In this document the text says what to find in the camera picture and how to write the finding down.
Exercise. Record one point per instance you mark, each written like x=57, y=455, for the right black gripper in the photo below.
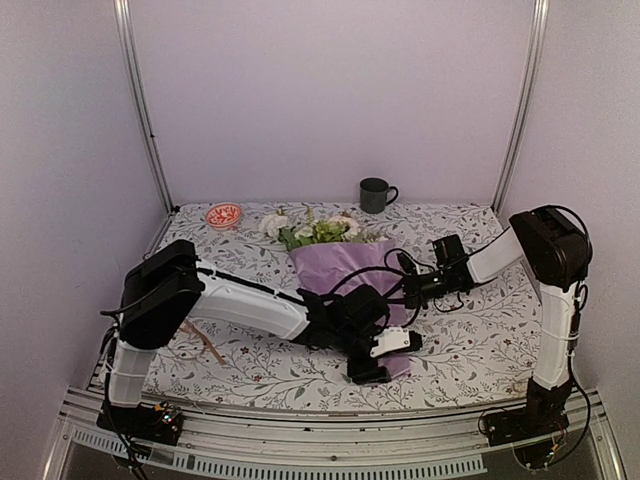
x=412, y=291

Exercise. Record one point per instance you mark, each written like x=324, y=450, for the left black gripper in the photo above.
x=368, y=373

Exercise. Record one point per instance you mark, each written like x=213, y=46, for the purple pink wrapping paper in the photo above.
x=339, y=268

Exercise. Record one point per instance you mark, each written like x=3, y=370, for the green white flower sprig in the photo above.
x=341, y=228

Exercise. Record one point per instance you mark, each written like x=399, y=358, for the dark grey metal mug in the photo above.
x=375, y=194

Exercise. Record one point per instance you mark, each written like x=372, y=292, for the white rose long stem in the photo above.
x=273, y=224

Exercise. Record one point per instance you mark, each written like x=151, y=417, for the red patterned ceramic bowl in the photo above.
x=224, y=215

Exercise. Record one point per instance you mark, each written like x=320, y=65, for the beige raffia ribbon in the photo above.
x=190, y=328

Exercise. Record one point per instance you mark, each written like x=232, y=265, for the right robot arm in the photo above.
x=555, y=242

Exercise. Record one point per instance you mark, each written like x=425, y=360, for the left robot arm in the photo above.
x=174, y=284

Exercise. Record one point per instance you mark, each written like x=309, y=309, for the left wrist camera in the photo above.
x=390, y=340

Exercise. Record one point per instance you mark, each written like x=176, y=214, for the front aluminium rail base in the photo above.
x=227, y=442

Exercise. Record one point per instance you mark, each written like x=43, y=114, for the right aluminium frame post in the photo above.
x=532, y=63

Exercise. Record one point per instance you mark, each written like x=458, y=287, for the aluminium frame post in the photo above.
x=532, y=63
x=124, y=26

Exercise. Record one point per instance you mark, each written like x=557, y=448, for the left aluminium frame post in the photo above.
x=124, y=26

